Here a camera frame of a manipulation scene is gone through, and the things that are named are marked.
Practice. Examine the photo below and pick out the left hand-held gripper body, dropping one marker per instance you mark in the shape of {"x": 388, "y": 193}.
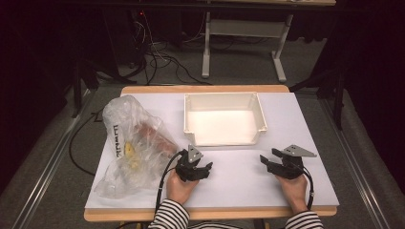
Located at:
{"x": 190, "y": 170}

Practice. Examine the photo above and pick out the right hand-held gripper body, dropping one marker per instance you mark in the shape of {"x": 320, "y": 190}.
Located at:
{"x": 289, "y": 167}

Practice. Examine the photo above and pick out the white plastic bin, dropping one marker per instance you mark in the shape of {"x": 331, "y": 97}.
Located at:
{"x": 223, "y": 125}

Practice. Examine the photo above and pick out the brown cardboard box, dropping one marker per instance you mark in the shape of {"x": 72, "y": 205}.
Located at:
{"x": 156, "y": 138}

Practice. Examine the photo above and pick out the clear plastic bag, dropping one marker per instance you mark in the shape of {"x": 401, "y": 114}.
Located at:
{"x": 127, "y": 117}

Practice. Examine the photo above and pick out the person's left hand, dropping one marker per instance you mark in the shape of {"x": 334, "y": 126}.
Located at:
{"x": 179, "y": 191}

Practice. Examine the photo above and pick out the white table sheet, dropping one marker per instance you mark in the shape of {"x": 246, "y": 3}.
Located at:
{"x": 242, "y": 178}

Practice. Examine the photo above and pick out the person's striped shirt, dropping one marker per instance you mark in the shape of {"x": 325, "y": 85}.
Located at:
{"x": 216, "y": 226}

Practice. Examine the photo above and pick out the yellow banana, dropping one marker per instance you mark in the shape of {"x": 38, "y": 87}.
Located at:
{"x": 129, "y": 151}

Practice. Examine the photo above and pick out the wooden table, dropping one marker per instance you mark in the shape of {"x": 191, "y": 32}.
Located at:
{"x": 203, "y": 88}

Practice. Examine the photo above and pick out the black metal stand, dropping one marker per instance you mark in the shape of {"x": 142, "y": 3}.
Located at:
{"x": 339, "y": 95}
{"x": 77, "y": 89}

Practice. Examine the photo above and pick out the metal floor rail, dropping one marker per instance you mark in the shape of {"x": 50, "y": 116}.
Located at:
{"x": 353, "y": 165}
{"x": 47, "y": 165}

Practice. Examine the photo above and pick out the white desk frame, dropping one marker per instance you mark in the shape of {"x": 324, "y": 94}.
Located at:
{"x": 245, "y": 28}

